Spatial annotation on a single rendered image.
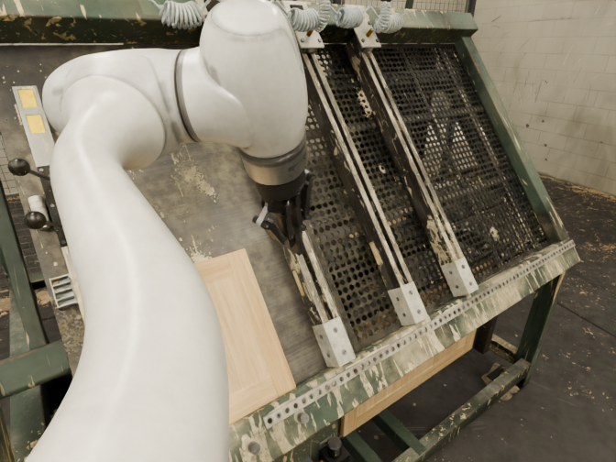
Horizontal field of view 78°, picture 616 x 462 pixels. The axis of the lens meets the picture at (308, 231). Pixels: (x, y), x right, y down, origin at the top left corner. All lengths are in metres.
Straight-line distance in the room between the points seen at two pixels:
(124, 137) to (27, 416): 1.12
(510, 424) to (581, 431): 0.34
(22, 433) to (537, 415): 2.21
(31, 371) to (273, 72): 0.88
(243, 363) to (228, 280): 0.22
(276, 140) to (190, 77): 0.11
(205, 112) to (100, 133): 0.11
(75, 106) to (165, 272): 0.27
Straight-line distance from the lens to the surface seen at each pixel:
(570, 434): 2.50
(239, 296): 1.08
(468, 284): 1.51
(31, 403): 1.46
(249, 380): 1.08
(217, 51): 0.40
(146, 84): 0.44
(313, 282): 1.11
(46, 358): 1.08
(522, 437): 2.37
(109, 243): 0.23
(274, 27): 0.40
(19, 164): 0.99
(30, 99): 1.20
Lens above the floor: 1.73
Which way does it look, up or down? 26 degrees down
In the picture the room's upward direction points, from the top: straight up
